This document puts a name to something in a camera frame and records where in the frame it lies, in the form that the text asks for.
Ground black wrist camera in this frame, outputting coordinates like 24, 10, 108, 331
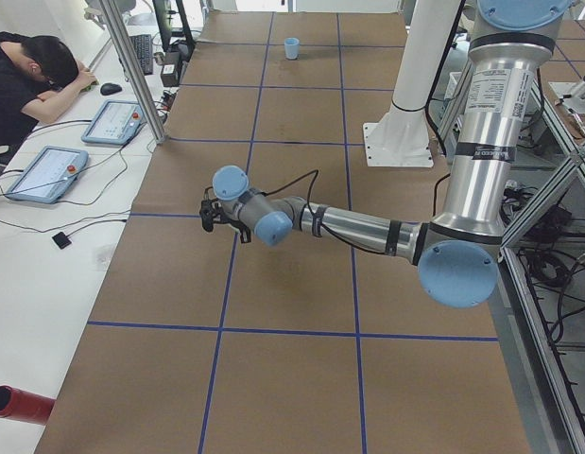
198, 186, 221, 233

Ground black mini computer box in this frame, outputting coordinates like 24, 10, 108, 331
160, 52, 182, 87

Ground black keyboard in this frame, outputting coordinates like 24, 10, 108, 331
129, 34, 154, 75

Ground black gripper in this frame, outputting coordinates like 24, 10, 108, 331
219, 209, 251, 244

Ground near blue teach pendant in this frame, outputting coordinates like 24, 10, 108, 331
5, 146, 89, 204

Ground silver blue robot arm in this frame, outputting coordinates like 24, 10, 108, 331
200, 1, 570, 307

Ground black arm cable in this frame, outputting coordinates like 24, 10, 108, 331
261, 169, 452, 254

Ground person in black shirt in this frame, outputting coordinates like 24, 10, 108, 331
0, 31, 97, 165

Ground light blue plastic cup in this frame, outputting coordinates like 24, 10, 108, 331
284, 37, 301, 61

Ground blue teach pendant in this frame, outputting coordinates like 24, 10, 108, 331
81, 100, 145, 146
5, 146, 89, 204

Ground far blue teach pendant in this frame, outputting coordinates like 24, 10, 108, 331
81, 100, 145, 146

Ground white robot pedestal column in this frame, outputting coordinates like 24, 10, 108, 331
363, 0, 463, 168

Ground small black square device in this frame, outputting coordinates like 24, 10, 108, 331
52, 232, 72, 250

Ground aluminium frame post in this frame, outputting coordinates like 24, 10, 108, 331
99, 0, 166, 145

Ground red cylinder bottle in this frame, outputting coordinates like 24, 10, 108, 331
0, 385, 55, 426

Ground black computer mouse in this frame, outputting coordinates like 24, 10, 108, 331
100, 82, 123, 96

